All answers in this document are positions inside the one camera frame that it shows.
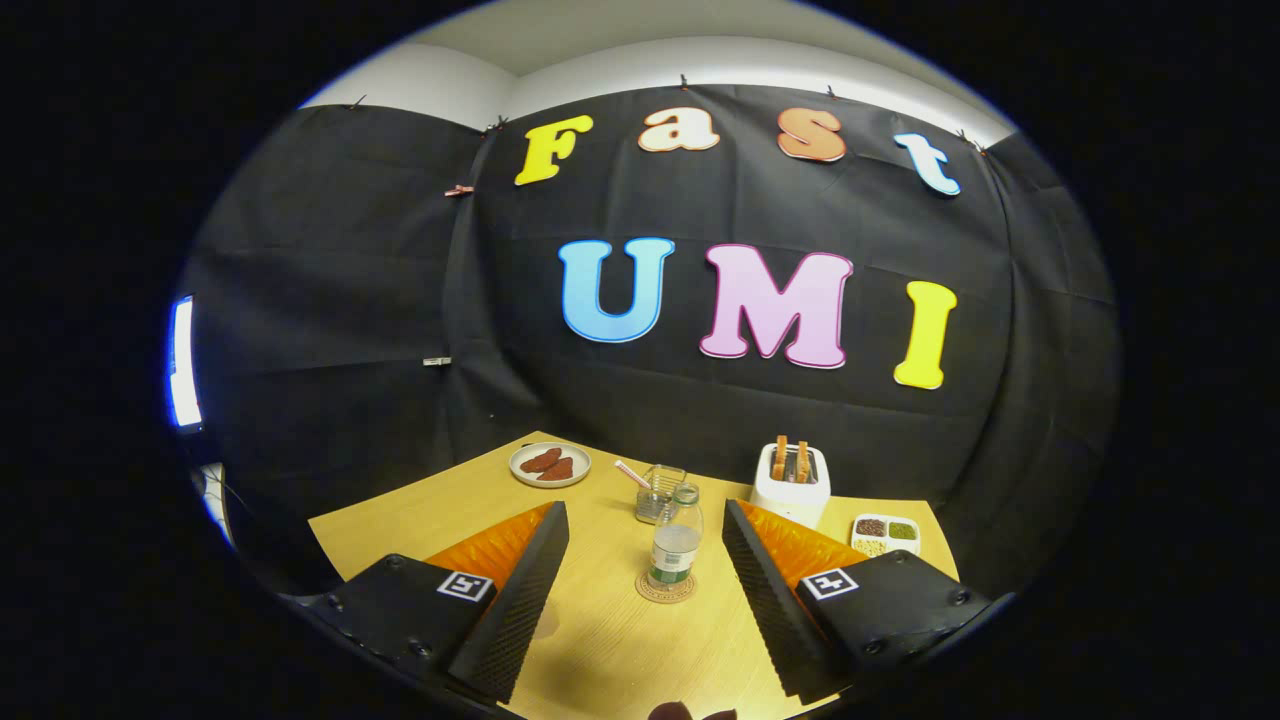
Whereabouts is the wooden table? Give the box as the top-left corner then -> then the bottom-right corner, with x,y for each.
307,430 -> 961,720

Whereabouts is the ribbed glass holder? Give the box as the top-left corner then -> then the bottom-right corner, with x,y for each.
636,464 -> 688,526

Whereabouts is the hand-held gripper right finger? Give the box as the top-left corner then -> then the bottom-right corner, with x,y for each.
722,498 -> 1013,706

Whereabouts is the black backdrop cloth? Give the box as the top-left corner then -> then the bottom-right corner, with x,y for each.
185,85 -> 1121,601

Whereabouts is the small round plate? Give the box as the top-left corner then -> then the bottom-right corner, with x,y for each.
509,442 -> 592,489

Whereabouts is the cream toaster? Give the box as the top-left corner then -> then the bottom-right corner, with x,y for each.
750,442 -> 832,531

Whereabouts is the bright white panel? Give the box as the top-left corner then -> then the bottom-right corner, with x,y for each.
168,295 -> 206,431

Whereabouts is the clear plastic juice bottle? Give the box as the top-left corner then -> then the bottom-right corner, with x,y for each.
648,482 -> 704,591

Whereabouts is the divided dish of beans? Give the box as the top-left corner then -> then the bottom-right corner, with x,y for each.
850,513 -> 922,559

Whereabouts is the round cork coaster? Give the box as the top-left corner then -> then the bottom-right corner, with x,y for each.
635,568 -> 699,605

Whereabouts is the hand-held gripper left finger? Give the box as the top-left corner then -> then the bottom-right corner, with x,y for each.
290,500 -> 571,706

